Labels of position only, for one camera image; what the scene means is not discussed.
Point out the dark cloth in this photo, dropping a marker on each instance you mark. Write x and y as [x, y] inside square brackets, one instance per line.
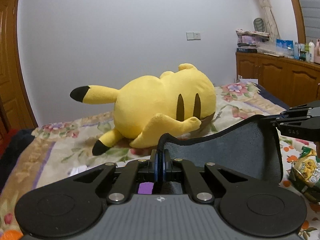
[12, 152]

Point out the pink bottle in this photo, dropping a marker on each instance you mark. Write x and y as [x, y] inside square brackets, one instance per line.
[317, 52]

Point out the wooden window frame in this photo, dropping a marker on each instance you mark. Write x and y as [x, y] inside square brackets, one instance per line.
[297, 12]

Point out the grey window blind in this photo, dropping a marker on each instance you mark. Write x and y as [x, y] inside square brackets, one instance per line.
[311, 7]

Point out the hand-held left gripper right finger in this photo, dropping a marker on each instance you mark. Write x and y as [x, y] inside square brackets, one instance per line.
[164, 166]

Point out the yellow plush toy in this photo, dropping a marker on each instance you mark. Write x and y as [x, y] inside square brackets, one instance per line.
[150, 100]

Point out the white wall switch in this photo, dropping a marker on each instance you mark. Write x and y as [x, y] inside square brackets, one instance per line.
[193, 35]

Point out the floral blanket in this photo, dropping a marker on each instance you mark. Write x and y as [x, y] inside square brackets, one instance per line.
[62, 150]

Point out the white paper scrap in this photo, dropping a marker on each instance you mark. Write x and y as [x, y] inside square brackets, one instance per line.
[78, 171]

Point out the green bottle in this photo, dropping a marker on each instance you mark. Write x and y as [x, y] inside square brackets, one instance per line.
[302, 52]

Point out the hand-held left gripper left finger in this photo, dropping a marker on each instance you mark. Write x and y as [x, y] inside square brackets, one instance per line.
[156, 166]

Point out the beige curtain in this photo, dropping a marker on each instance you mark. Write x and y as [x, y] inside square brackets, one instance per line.
[266, 12]

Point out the dark grey towel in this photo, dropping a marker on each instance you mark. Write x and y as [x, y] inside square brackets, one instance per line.
[225, 150]

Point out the green gold snack bag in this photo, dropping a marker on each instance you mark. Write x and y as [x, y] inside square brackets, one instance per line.
[306, 172]

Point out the purple box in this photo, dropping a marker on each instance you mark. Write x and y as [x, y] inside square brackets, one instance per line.
[252, 40]

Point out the dark blue book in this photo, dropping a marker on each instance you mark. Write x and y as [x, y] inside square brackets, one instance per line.
[246, 50]

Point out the blue bed sheet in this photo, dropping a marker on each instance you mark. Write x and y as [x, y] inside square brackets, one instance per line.
[272, 96]

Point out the white bottle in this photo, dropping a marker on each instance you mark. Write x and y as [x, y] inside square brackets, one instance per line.
[311, 52]

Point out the clear plastic bag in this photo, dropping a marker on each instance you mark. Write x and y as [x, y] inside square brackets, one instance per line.
[268, 48]

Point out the blue printed box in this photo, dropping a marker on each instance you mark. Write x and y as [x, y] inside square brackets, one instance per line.
[284, 46]

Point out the wooden cabinet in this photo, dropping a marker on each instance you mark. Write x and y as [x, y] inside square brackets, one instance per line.
[272, 75]

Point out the white box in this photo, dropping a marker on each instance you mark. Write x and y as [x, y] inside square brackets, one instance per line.
[248, 80]

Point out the wooden door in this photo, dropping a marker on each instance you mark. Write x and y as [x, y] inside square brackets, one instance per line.
[10, 67]

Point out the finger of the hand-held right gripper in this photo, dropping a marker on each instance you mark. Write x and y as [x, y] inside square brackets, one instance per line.
[300, 108]
[290, 121]

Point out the grey hand fan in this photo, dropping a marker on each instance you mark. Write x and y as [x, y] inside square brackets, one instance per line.
[260, 25]

